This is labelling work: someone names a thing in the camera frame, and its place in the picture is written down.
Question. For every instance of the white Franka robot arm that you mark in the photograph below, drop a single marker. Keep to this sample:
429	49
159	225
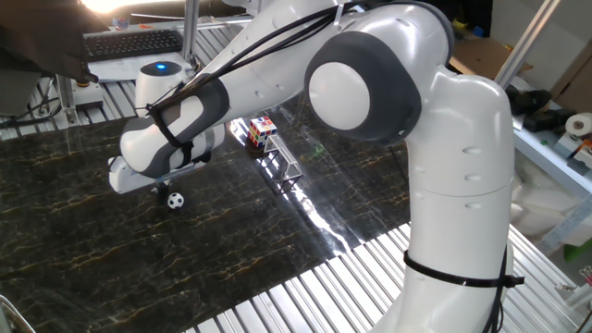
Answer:
462	162

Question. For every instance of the white paper sheet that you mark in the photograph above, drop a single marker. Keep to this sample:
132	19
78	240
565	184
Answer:
115	71

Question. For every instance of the brown cardboard box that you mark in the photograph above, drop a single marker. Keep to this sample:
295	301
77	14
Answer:
481	57

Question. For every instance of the colourful Rubik's cube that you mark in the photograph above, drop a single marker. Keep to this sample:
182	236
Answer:
262	131

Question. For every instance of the white paper roll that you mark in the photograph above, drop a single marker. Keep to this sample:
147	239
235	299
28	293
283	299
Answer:
580	124

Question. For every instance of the small black-white soccer ball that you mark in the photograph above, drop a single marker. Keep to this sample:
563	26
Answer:
175	201

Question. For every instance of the white emergency stop box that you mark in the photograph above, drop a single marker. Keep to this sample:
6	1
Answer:
89	96

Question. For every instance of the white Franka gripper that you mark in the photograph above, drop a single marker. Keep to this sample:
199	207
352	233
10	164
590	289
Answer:
122	178

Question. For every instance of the black marble-pattern mat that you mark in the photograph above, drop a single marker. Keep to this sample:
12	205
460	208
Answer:
115	254

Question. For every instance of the upright aluminium profile post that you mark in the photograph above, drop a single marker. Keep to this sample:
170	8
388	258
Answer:
190	28

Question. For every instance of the white shelf board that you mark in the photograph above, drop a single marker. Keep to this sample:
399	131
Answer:
550	164

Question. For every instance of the black device on shelf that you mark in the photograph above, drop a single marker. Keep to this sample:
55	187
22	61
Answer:
532	101

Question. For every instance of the dark brown cloth cover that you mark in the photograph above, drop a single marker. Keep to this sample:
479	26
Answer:
41	32

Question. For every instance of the black computer keyboard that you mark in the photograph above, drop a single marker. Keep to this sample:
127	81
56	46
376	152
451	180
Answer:
131	44

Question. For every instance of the slanted aluminium profile post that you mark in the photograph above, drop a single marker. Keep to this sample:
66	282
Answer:
527	41

